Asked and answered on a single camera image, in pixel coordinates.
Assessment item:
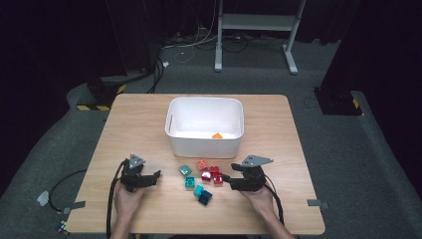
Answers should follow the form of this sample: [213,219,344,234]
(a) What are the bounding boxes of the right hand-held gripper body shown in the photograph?
[231,154,275,193]

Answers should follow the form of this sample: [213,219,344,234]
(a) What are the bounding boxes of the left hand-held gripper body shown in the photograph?
[119,153,157,193]

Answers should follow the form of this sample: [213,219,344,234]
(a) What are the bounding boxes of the white plastic bin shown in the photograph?
[164,96,245,159]

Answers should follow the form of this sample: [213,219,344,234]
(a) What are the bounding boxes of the person's left hand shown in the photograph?
[113,180,146,222]

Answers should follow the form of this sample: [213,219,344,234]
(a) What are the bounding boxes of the person's right hand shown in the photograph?
[240,184,279,221]

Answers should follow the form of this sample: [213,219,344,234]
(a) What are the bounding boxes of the dark blue toy block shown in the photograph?
[197,189,213,207]

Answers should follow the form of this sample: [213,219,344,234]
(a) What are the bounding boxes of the grey tape strip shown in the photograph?
[307,198,329,210]
[62,200,87,215]

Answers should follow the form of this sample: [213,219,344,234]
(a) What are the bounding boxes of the yellow black hazard tape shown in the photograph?
[77,105,111,112]

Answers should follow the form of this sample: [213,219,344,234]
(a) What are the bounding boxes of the black stand base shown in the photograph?
[313,87,363,117]
[87,77,127,108]

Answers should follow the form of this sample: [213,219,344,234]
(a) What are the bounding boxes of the colourful puzzle cube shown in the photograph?
[55,220,71,236]

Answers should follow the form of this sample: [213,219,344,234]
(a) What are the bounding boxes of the white metal stand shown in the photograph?
[214,0,307,76]

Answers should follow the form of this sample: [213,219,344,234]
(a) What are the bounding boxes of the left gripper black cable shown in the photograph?
[105,158,130,239]

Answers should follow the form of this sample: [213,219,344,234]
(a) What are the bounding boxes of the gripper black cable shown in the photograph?
[264,173,286,226]
[105,158,130,239]

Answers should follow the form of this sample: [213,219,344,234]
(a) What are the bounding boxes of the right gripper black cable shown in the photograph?
[264,173,286,226]

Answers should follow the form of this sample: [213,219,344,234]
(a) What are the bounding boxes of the black cable with white plug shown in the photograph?
[37,169,88,213]

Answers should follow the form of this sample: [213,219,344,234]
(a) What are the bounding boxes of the black floor cable bundle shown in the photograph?
[146,57,166,95]

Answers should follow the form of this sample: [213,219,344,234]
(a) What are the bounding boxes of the black cables under stand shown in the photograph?
[220,32,287,54]

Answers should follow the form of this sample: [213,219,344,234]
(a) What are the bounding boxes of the white floor cable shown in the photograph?
[162,19,221,65]

